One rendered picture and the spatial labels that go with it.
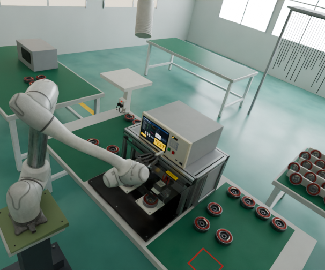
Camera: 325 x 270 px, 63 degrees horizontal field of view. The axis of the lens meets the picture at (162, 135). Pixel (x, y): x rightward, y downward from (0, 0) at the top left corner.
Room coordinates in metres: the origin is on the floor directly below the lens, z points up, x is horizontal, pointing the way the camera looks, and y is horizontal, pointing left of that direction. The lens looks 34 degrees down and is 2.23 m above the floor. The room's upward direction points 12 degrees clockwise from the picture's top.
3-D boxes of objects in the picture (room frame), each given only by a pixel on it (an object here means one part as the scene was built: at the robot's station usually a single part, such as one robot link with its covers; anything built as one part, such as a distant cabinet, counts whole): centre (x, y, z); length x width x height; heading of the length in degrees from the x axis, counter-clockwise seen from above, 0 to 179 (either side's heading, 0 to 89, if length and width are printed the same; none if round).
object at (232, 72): (5.21, -0.39, 0.38); 2.10 x 0.90 x 0.75; 53
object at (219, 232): (1.15, -0.54, 0.77); 0.11 x 0.11 x 0.04
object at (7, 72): (2.96, 1.85, 0.38); 1.85 x 1.10 x 0.75; 53
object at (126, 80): (2.38, 0.45, 0.98); 0.37 x 0.35 x 0.46; 53
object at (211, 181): (1.49, -0.42, 0.91); 0.28 x 0.03 x 0.32; 143
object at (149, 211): (1.29, -0.01, 0.78); 0.15 x 0.15 x 0.01; 53
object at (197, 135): (1.62, -0.12, 1.22); 0.44 x 0.39 x 0.20; 53
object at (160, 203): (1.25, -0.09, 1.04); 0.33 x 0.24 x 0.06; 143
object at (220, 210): (1.37, -0.49, 0.77); 0.11 x 0.11 x 0.04
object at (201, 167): (1.62, -0.11, 1.09); 0.68 x 0.44 x 0.05; 53
